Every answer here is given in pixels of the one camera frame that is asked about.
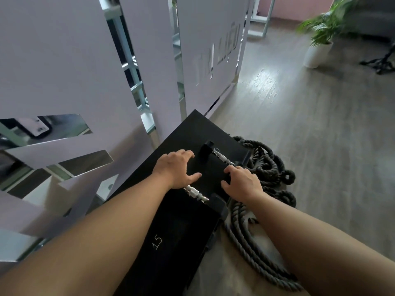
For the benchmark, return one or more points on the person's right hand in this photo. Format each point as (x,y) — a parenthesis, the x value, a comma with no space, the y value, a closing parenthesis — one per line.
(245,186)

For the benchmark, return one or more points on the person's left hand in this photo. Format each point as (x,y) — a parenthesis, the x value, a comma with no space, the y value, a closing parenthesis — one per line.
(172,172)

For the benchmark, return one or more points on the person's right thumb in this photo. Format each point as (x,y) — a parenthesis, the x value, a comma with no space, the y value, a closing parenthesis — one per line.
(226,188)

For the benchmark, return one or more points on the person's left thumb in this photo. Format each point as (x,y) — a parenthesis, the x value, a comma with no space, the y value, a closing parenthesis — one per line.
(194,177)

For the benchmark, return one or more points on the person's right forearm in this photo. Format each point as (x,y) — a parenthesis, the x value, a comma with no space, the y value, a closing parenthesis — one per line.
(308,243)

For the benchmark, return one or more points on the person's left forearm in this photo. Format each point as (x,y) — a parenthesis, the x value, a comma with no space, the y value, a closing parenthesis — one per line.
(92,243)

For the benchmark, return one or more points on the silver metal connector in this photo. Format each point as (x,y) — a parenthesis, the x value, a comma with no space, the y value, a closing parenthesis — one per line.
(222,157)
(197,194)

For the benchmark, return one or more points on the frosted glass panel with lettering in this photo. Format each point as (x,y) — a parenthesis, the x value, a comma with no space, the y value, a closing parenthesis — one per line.
(209,43)

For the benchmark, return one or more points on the white plant pot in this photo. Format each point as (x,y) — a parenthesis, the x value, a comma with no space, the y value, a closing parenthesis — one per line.
(316,55)

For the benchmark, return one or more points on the frosted glass partition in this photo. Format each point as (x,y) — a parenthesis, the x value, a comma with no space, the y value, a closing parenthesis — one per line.
(61,58)

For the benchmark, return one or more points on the green leafy plant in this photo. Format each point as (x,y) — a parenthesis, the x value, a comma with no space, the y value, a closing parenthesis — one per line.
(327,24)

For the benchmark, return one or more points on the black floor stand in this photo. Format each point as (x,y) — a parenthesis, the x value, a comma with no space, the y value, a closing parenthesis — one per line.
(381,63)

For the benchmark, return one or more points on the grey sofa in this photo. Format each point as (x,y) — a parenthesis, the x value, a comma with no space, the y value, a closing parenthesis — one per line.
(373,15)

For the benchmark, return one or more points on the white metal table frame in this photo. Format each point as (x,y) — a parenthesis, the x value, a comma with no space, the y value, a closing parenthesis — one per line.
(262,18)

